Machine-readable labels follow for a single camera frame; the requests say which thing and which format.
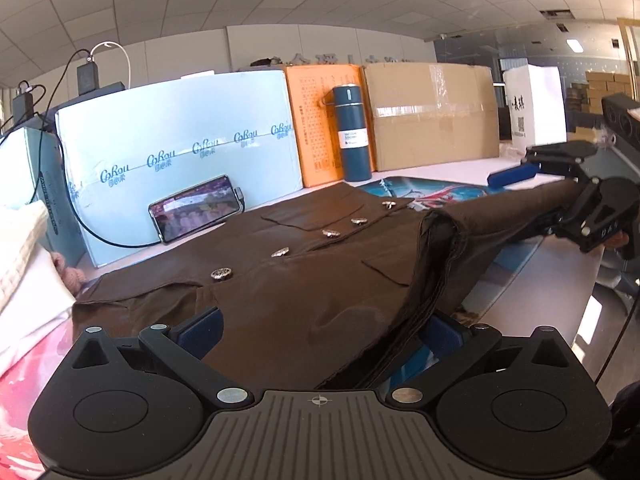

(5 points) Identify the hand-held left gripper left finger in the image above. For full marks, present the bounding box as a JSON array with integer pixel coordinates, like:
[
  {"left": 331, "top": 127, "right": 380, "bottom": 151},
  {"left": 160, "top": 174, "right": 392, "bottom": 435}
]
[{"left": 62, "top": 306, "right": 256, "bottom": 409}]

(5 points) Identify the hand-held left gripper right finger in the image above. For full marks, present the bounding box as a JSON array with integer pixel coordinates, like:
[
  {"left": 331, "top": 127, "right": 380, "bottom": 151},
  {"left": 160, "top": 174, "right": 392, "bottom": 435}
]
[{"left": 387, "top": 310, "right": 583, "bottom": 408}]

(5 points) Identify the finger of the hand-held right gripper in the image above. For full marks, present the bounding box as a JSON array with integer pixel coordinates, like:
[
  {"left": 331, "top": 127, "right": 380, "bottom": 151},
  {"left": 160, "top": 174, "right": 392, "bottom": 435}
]
[{"left": 487, "top": 141, "right": 602, "bottom": 191}]

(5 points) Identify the brown jacket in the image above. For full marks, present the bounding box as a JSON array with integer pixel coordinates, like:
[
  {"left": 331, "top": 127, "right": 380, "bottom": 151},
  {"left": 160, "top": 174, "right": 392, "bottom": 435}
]
[{"left": 72, "top": 178, "right": 587, "bottom": 391}]

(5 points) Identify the person's right hand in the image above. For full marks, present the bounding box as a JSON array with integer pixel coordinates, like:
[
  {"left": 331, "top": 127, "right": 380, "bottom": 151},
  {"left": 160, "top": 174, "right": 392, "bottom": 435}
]
[{"left": 602, "top": 229, "right": 632, "bottom": 250}]

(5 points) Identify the white paper bag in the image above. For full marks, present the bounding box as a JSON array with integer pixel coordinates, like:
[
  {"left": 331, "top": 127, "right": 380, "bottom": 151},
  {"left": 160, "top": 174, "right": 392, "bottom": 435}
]
[{"left": 502, "top": 64, "right": 569, "bottom": 145}]

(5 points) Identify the brown cardboard box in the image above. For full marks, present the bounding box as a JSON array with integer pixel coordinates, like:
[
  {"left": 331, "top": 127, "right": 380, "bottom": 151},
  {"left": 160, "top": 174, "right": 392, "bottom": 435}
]
[{"left": 361, "top": 62, "right": 501, "bottom": 172}]

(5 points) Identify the smartphone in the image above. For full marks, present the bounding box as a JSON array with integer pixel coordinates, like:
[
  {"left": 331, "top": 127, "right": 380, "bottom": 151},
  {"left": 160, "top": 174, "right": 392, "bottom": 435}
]
[{"left": 148, "top": 174, "right": 240, "bottom": 245}]

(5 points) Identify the pink knitted garment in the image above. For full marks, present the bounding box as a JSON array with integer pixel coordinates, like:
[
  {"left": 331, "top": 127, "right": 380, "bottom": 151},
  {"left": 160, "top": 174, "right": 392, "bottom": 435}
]
[{"left": 50, "top": 252, "right": 87, "bottom": 297}]

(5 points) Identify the dark blue vacuum bottle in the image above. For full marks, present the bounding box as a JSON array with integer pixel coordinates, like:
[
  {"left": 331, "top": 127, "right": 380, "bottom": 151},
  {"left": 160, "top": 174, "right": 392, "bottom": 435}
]
[{"left": 320, "top": 83, "right": 374, "bottom": 183}]

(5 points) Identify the white cloth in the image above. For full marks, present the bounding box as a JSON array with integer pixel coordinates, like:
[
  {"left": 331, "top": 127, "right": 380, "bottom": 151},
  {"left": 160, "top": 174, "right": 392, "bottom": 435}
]
[{"left": 0, "top": 250, "right": 77, "bottom": 377}]

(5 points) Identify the printed table mat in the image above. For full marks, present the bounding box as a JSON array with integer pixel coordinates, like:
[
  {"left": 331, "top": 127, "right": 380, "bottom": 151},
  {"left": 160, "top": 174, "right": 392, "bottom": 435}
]
[{"left": 0, "top": 176, "right": 551, "bottom": 480}]

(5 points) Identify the cream knitted sweater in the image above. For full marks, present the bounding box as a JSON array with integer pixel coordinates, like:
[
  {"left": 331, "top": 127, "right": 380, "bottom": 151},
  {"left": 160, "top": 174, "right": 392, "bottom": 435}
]
[{"left": 0, "top": 200, "right": 51, "bottom": 312}]

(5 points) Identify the orange box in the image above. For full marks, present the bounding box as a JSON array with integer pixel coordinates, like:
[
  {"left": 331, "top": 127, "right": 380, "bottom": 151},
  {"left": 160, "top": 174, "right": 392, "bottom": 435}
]
[{"left": 282, "top": 63, "right": 372, "bottom": 189}]

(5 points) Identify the large light blue carton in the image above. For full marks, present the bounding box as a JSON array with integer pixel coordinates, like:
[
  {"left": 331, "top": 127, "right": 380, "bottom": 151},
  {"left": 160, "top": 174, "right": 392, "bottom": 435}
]
[{"left": 54, "top": 69, "right": 304, "bottom": 268}]

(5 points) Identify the light blue carton with label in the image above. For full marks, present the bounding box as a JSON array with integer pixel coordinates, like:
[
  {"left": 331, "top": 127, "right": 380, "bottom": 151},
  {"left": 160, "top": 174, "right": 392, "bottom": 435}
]
[{"left": 0, "top": 126, "right": 87, "bottom": 268}]

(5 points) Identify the black power strip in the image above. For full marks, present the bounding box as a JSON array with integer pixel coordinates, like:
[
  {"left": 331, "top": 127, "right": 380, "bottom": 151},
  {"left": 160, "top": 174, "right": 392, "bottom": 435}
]
[{"left": 50, "top": 82, "right": 127, "bottom": 110}]

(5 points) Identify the tall black charger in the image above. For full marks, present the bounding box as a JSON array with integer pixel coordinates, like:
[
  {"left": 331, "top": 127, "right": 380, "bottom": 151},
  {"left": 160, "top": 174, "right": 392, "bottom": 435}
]
[{"left": 76, "top": 61, "right": 99, "bottom": 96}]

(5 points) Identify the black phone cable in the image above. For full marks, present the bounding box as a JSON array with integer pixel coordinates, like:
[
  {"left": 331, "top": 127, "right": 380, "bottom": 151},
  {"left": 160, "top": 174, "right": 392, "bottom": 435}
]
[{"left": 55, "top": 135, "right": 247, "bottom": 249}]

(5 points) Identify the black hanging cable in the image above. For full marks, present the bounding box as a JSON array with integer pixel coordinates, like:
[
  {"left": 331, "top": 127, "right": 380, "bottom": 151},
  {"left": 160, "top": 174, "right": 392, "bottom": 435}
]
[{"left": 594, "top": 260, "right": 640, "bottom": 384}]

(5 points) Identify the wooden door frame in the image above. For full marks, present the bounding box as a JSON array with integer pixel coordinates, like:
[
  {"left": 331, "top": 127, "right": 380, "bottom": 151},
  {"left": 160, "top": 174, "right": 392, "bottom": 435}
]
[{"left": 616, "top": 17, "right": 640, "bottom": 102}]

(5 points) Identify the white cable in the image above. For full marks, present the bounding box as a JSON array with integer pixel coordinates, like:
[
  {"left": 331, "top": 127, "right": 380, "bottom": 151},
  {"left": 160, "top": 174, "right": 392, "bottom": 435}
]
[{"left": 90, "top": 41, "right": 132, "bottom": 89}]

